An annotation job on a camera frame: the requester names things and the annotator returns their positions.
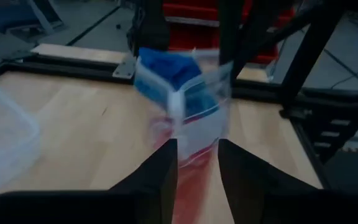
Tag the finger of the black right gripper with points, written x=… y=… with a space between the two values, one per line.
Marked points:
x=230 y=59

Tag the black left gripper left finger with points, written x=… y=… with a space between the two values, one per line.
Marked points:
x=154 y=186

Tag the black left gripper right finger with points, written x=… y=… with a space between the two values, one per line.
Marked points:
x=247 y=186

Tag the red bandage roll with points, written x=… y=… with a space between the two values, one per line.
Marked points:
x=194 y=177

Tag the clear zip plastic bag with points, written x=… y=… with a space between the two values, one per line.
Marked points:
x=204 y=130

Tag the clear plastic container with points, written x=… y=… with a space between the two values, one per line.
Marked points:
x=5 y=140

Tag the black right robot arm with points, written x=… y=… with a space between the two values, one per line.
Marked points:
x=151 y=28

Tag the red storage bin shelf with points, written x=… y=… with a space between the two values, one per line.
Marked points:
x=194 y=34

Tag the silver mounting plate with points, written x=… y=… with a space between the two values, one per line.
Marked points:
x=124 y=68

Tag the grey office chair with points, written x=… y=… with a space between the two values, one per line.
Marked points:
x=20 y=15

